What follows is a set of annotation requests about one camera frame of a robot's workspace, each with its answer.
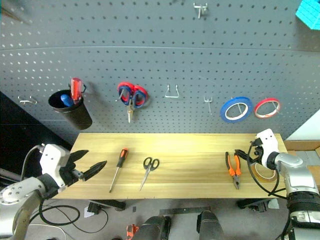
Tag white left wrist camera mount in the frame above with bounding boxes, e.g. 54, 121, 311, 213
39, 143, 71, 189

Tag black cup holder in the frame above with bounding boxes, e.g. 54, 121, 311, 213
47, 89, 94, 131

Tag black scissors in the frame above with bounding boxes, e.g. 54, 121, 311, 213
139, 156, 161, 192

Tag cyan box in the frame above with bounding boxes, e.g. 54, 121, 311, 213
294, 0, 320, 31

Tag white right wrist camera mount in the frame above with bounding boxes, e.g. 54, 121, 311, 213
255, 128, 280, 168

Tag red tape roll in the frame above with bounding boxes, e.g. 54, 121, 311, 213
253, 97, 282, 120

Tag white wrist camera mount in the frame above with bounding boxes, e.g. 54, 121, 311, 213
39, 143, 71, 189
255, 128, 280, 168

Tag black table foot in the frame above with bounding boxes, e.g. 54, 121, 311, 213
236, 198, 280, 213
87, 199, 127, 215

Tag clear amber tape roll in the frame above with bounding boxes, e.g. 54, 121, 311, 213
249, 161, 277, 184

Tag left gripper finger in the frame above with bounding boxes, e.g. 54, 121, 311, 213
81, 160, 108, 182
67, 149, 90, 171

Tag blue handled screwdriver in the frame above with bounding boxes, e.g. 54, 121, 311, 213
60, 93, 75, 107

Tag metal double prong hook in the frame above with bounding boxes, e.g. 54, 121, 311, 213
203, 96, 214, 115
193, 1, 208, 20

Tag metal wire loop hook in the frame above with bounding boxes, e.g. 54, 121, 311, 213
164, 83, 180, 99

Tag white paper sheet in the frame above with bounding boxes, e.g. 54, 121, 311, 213
83, 205, 95, 219

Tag black cabinet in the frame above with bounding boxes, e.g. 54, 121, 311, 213
0, 90, 76, 182

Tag metal peg hook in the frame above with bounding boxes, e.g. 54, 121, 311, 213
264, 97, 280, 111
230, 97, 247, 119
115, 89, 126, 103

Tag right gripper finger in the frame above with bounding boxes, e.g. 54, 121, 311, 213
249, 139, 263, 150
234, 148, 251, 161

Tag red handled screwdriver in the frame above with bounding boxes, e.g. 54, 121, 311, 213
70, 77, 84, 101

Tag dark rounded shape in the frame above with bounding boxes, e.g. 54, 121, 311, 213
195, 210, 225, 240
135, 215, 173, 240

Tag black floor cable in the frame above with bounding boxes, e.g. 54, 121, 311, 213
36, 198, 109, 234

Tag brown cardboard box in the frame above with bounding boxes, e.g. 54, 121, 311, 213
283, 139, 320, 151

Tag orange plastic part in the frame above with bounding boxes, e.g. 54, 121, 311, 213
125, 223, 140, 239

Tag blue tape roll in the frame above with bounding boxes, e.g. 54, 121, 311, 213
219, 95, 254, 124

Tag orange and black screwdriver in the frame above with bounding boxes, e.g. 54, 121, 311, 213
108, 147, 130, 194

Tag grey metal strip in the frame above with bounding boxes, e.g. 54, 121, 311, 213
159, 206, 211, 216

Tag metal curved hook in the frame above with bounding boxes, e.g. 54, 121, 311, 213
17, 95, 39, 105

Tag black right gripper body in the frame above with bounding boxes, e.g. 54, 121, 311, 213
247, 144, 266, 167

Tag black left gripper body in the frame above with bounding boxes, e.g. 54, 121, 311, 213
58, 162, 84, 194

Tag grey left arm cable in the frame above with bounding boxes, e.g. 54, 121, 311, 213
20, 144, 45, 181

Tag grey metal pegboard wall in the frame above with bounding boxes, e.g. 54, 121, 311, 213
0, 0, 320, 149

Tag orange and black pliers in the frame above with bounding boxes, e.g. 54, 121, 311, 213
224, 150, 243, 190

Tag white floor cable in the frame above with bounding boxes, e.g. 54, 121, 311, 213
26, 223, 69, 239

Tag red and blue scissors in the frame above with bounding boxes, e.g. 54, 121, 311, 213
116, 81, 149, 124

